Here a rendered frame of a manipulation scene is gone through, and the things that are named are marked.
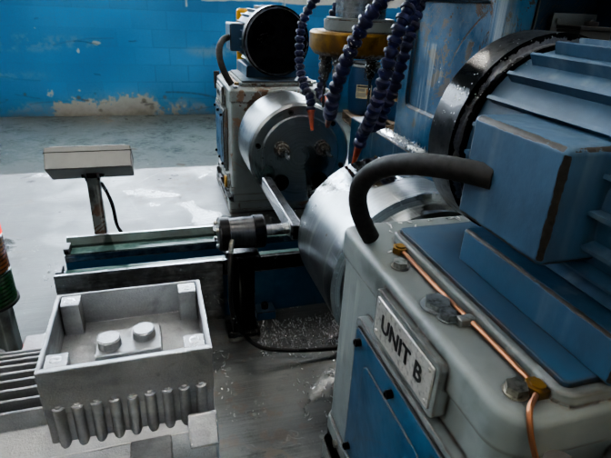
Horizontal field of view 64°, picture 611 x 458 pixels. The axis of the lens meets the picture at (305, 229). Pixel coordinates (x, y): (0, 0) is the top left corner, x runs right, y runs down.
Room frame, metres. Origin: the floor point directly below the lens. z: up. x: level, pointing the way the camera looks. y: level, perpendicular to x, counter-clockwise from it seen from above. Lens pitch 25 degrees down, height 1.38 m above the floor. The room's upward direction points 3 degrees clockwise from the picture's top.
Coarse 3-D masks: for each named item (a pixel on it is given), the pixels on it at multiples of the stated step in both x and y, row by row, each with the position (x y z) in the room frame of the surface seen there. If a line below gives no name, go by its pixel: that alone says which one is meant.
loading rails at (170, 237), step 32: (96, 256) 0.83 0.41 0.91; (128, 256) 0.85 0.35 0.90; (160, 256) 0.87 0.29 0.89; (192, 256) 0.89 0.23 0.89; (288, 256) 0.84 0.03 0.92; (64, 288) 0.71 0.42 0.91; (96, 288) 0.73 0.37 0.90; (224, 288) 0.80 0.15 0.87; (256, 288) 0.82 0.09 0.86; (288, 288) 0.84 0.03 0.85
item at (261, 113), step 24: (264, 96) 1.28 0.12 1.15; (288, 96) 1.22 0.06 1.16; (264, 120) 1.12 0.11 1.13; (288, 120) 1.13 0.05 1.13; (336, 120) 1.17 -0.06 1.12; (240, 144) 1.23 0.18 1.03; (264, 144) 1.11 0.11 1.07; (288, 144) 1.13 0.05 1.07; (312, 144) 1.15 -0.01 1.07; (336, 144) 1.17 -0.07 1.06; (264, 168) 1.11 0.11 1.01; (288, 168) 1.13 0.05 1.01; (312, 168) 1.15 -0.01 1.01; (336, 168) 1.17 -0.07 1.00; (288, 192) 1.13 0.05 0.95; (312, 192) 1.15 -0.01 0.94
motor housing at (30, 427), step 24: (0, 360) 0.31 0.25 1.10; (24, 360) 0.31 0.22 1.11; (0, 384) 0.28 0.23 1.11; (24, 384) 0.28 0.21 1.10; (0, 408) 0.26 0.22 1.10; (24, 408) 0.27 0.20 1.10; (0, 432) 0.25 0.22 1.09; (24, 432) 0.26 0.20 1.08; (48, 432) 0.26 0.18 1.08; (144, 432) 0.27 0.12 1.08; (168, 432) 0.27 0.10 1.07; (0, 456) 0.24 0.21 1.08; (24, 456) 0.24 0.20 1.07; (48, 456) 0.25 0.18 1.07; (72, 456) 0.25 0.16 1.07; (96, 456) 0.25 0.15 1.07; (120, 456) 0.25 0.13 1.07; (192, 456) 0.26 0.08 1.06; (216, 456) 0.27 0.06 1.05
